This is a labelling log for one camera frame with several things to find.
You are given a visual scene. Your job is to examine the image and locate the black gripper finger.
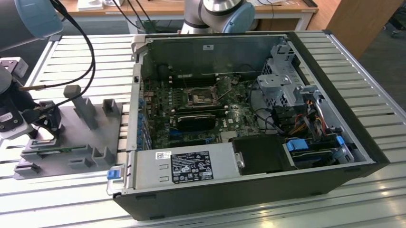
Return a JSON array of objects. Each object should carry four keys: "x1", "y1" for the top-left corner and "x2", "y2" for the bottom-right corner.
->
[
  {"x1": 35, "y1": 107, "x2": 65, "y2": 140},
  {"x1": 26, "y1": 123, "x2": 42, "y2": 140}
]

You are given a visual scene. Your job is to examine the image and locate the CPU socket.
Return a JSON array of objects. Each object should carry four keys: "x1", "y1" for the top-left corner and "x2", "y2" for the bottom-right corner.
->
[{"x1": 188, "y1": 87, "x2": 222, "y2": 106}]

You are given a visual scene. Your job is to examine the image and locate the grey parts rack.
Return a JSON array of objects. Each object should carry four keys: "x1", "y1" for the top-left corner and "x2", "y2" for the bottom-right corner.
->
[{"x1": 13, "y1": 85, "x2": 126, "y2": 181}]

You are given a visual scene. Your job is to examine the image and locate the green RAM stick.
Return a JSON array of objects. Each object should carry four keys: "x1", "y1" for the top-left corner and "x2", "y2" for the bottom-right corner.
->
[{"x1": 38, "y1": 147, "x2": 74, "y2": 155}]

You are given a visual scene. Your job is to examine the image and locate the blue case latch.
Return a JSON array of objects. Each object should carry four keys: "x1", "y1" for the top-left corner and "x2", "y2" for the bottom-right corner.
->
[{"x1": 107, "y1": 166, "x2": 126, "y2": 181}]

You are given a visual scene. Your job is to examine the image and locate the grey power supply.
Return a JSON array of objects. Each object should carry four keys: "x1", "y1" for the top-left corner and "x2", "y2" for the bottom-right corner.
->
[{"x1": 122, "y1": 142, "x2": 245, "y2": 194}]

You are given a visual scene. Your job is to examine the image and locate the black expansion slot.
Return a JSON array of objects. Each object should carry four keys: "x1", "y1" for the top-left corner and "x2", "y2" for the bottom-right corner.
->
[{"x1": 168, "y1": 140, "x2": 214, "y2": 147}]

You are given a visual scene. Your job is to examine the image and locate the black graphics card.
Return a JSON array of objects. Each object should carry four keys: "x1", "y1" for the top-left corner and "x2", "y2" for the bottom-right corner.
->
[{"x1": 174, "y1": 113, "x2": 217, "y2": 132}]

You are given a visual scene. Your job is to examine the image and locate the black RAM slot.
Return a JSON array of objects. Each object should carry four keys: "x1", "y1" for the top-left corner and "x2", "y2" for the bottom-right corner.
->
[
  {"x1": 174, "y1": 109, "x2": 229, "y2": 117},
  {"x1": 177, "y1": 75, "x2": 217, "y2": 81},
  {"x1": 173, "y1": 105, "x2": 228, "y2": 112},
  {"x1": 181, "y1": 80, "x2": 220, "y2": 87}
]

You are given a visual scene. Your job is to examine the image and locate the plain white box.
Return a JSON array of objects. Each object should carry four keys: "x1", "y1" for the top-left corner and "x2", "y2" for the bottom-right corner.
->
[{"x1": 78, "y1": 0, "x2": 106, "y2": 12}]

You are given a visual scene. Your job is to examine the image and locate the metal socket cover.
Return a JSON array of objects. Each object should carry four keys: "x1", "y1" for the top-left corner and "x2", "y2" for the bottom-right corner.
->
[{"x1": 213, "y1": 77, "x2": 236, "y2": 102}]

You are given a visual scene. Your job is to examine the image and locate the green motherboard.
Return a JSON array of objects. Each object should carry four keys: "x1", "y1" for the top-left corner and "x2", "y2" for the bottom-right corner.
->
[{"x1": 137, "y1": 75, "x2": 265, "y2": 150}]

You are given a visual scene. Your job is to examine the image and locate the black PC case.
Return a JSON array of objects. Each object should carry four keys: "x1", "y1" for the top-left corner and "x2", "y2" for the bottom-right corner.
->
[{"x1": 113, "y1": 30, "x2": 392, "y2": 221}]

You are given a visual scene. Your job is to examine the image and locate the black plastic drive box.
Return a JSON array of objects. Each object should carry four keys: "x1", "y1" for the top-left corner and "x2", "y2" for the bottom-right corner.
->
[{"x1": 230, "y1": 135, "x2": 300, "y2": 176}]

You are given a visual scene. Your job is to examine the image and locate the silver metal drive cage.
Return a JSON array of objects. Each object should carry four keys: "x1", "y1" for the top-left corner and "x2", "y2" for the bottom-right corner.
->
[{"x1": 256, "y1": 44, "x2": 325, "y2": 109}]

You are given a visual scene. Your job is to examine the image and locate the blue disk carrier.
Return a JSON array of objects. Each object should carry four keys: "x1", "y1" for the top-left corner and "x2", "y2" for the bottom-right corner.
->
[{"x1": 284, "y1": 138, "x2": 340, "y2": 168}]

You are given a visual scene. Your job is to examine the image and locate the wooden cabinet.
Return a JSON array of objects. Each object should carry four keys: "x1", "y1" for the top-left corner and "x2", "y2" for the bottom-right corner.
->
[{"x1": 306, "y1": 0, "x2": 406, "y2": 60}]

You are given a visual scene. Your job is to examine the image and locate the black office chair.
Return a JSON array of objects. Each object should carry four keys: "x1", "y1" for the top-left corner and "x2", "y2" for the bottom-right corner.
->
[{"x1": 388, "y1": 3, "x2": 406, "y2": 38}]

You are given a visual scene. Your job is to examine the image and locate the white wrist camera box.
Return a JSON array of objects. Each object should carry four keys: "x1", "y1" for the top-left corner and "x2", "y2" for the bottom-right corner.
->
[{"x1": 0, "y1": 111, "x2": 34, "y2": 141}]

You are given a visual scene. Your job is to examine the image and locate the black cable with copper plug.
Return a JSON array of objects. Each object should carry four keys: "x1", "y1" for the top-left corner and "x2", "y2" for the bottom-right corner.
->
[{"x1": 18, "y1": 64, "x2": 97, "y2": 91}]

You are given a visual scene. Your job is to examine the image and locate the small white wrist camera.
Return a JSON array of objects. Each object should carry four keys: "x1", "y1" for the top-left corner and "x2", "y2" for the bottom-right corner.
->
[{"x1": 0, "y1": 56, "x2": 30, "y2": 78}]

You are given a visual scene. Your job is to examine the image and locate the black camera cable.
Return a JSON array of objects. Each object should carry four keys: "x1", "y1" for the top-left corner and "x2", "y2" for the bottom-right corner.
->
[{"x1": 39, "y1": 0, "x2": 97, "y2": 111}]

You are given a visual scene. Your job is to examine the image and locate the wire locking lever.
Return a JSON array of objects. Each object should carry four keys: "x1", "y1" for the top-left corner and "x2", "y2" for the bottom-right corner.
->
[{"x1": 218, "y1": 85, "x2": 238, "y2": 101}]

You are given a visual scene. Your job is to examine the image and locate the black wire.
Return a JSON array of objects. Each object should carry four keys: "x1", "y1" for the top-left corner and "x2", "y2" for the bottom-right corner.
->
[{"x1": 250, "y1": 80, "x2": 286, "y2": 135}]

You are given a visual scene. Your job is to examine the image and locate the red yellow wire bundle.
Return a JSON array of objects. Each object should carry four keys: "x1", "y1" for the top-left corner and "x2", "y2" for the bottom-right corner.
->
[{"x1": 293, "y1": 113, "x2": 328, "y2": 136}]

